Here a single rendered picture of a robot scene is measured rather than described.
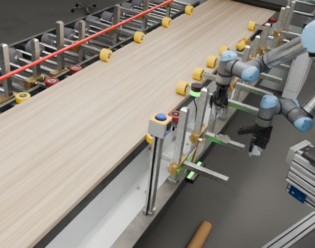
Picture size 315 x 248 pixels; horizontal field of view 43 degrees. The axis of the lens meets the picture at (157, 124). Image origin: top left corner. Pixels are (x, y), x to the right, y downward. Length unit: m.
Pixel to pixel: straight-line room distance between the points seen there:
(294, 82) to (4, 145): 3.42
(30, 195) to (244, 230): 1.68
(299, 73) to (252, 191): 1.80
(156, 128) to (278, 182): 2.00
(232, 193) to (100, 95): 1.37
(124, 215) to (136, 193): 0.17
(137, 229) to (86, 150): 0.43
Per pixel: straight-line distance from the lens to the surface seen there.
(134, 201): 2.04
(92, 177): 1.74
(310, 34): 1.61
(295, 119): 1.93
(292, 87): 4.67
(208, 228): 2.74
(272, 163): 3.59
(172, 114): 2.20
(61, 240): 1.70
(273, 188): 3.33
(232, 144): 2.14
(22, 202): 1.65
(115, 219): 1.95
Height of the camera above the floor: 2.04
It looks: 33 degrees down
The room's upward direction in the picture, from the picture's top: 7 degrees clockwise
